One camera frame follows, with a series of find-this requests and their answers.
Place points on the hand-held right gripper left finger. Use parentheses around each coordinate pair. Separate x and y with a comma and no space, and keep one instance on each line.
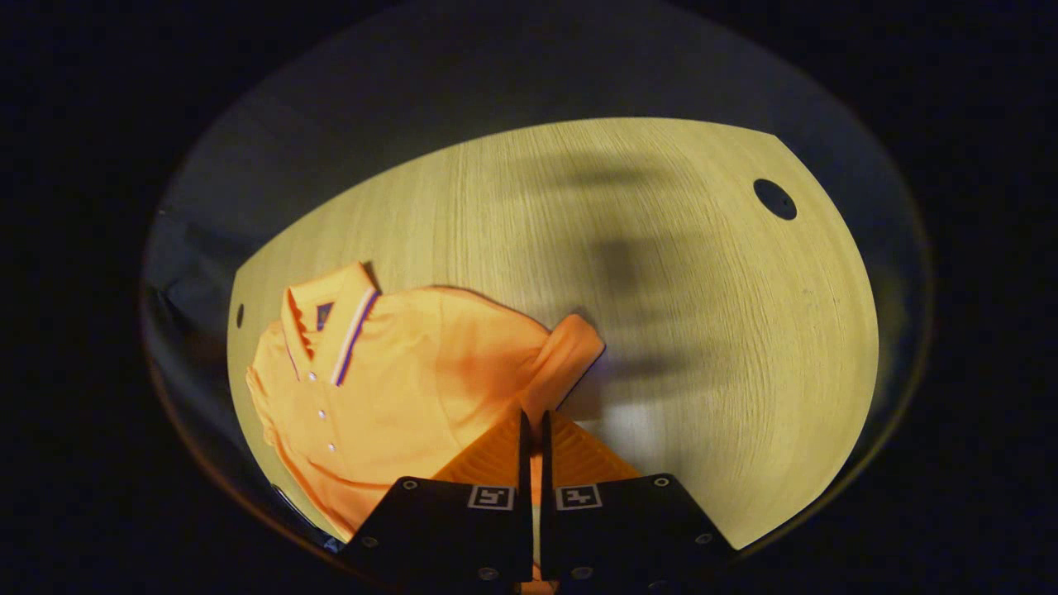
(524,463)

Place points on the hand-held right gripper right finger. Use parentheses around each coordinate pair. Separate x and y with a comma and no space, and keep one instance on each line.
(547,463)

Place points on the orange T-shirt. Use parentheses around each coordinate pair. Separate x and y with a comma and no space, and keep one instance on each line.
(413,380)

